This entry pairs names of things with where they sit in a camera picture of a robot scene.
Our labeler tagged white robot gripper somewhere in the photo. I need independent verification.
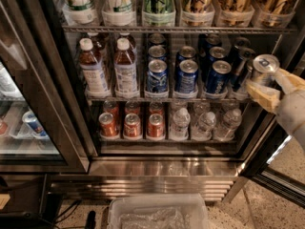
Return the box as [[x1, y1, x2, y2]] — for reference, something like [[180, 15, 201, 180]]
[[246, 68, 305, 141]]

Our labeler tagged silver front redbull can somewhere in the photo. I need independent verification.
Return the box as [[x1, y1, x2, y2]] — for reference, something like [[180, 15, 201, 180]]
[[251, 54, 280, 86]]

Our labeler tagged rear redbull can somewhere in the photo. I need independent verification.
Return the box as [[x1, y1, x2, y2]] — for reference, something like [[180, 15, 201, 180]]
[[230, 36, 251, 55]]

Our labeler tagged front right blue can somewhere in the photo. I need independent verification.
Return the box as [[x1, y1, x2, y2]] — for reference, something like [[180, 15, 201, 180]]
[[206, 60, 232, 94]]

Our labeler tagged second row blue can right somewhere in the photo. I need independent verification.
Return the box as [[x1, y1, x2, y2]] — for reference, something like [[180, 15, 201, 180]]
[[203, 47, 227, 79]]

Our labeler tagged second row blue can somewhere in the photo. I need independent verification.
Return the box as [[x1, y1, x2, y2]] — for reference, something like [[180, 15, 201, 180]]
[[148, 46, 167, 61], [203, 47, 227, 79], [175, 46, 196, 65]]

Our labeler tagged gold tall can far right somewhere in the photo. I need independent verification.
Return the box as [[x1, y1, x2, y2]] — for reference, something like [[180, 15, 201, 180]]
[[252, 0, 297, 29]]

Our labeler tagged gold tall can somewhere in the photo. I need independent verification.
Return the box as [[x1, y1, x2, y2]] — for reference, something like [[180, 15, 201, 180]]
[[181, 0, 214, 27], [252, 0, 297, 29]]

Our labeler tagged front middle blue can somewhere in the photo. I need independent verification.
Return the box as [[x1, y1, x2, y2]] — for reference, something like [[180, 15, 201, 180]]
[[174, 60, 198, 94]]

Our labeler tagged brown tall can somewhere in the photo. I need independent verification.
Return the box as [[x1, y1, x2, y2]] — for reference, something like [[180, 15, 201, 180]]
[[218, 0, 254, 27]]

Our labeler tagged second row blue can middle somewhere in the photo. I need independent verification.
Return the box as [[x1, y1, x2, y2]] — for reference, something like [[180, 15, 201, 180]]
[[175, 46, 196, 65]]

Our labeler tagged front left blue patterned can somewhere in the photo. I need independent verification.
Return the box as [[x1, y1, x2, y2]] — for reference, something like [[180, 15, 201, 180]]
[[147, 59, 168, 93]]

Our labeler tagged second row blue can left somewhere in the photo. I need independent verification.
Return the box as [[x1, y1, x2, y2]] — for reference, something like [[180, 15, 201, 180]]
[[148, 46, 167, 61]]

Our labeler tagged front right orange can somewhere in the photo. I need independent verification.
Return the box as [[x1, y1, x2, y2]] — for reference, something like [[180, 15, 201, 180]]
[[148, 114, 164, 137]]

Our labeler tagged orange can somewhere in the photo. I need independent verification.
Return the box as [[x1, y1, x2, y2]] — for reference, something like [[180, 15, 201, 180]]
[[148, 114, 164, 137], [124, 114, 141, 137], [99, 113, 118, 137]]

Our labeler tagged green tall can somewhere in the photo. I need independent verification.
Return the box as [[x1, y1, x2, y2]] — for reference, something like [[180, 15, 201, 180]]
[[143, 0, 175, 26]]

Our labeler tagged front middle orange can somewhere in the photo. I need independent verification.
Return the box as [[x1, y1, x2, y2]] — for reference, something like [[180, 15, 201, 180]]
[[124, 114, 141, 137]]

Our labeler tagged front left orange can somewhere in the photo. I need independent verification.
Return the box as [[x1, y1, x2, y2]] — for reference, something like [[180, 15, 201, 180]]
[[99, 113, 118, 137]]

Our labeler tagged white tall can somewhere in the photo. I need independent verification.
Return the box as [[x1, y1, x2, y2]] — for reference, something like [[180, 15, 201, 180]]
[[102, 0, 135, 27], [65, 0, 96, 24]]

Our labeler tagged white tall can left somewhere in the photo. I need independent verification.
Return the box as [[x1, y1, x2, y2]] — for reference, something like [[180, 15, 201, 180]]
[[65, 0, 96, 24]]

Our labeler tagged left glass fridge door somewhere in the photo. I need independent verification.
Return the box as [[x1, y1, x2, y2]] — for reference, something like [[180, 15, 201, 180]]
[[0, 0, 93, 174]]

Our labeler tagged can behind left glass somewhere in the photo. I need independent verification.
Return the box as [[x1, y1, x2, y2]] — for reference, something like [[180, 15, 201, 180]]
[[22, 111, 47, 137]]

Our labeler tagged front right water bottle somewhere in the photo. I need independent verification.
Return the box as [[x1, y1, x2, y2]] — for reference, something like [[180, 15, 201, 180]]
[[213, 108, 242, 142]]

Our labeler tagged water bottle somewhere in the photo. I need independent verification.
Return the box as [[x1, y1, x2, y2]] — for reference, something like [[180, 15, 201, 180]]
[[213, 108, 242, 142], [191, 112, 216, 141], [170, 108, 191, 140]]

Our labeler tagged front middle water bottle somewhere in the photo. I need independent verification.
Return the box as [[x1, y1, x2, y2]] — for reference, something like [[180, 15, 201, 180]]
[[191, 112, 216, 141]]

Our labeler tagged front left water bottle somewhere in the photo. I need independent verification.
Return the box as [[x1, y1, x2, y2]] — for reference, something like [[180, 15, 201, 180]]
[[170, 108, 191, 140]]

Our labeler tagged clear plastic bin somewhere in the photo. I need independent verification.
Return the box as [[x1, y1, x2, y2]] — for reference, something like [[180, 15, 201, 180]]
[[107, 194, 210, 229]]

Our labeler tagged front right tea bottle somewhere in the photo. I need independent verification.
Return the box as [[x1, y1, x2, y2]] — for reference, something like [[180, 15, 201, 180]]
[[113, 38, 137, 94]]

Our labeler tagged tea bottle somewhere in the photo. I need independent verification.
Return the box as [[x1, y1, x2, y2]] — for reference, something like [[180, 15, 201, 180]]
[[113, 38, 137, 94], [79, 38, 109, 92]]

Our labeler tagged front left tea bottle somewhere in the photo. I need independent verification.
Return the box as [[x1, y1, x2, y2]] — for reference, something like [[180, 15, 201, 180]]
[[79, 38, 109, 92]]

